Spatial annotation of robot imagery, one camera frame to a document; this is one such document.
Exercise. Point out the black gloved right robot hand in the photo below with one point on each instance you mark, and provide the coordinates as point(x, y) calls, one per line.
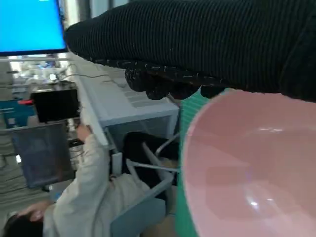
point(197, 44)

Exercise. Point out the pink bowl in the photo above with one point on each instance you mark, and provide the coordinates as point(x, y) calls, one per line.
point(247, 172)

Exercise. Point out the green cutting mat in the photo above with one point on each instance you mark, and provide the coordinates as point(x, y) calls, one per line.
point(187, 108)

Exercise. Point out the small white mesh cabinet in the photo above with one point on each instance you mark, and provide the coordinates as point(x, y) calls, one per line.
point(148, 116)

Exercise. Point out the black monitor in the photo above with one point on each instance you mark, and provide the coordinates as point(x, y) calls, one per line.
point(56, 105)

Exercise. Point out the grey office chair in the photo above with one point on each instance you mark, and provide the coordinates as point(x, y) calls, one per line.
point(148, 197)

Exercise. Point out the person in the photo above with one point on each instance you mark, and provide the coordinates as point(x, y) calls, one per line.
point(86, 192)

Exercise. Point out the monitor with dark grey screen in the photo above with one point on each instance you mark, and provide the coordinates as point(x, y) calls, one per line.
point(42, 153)

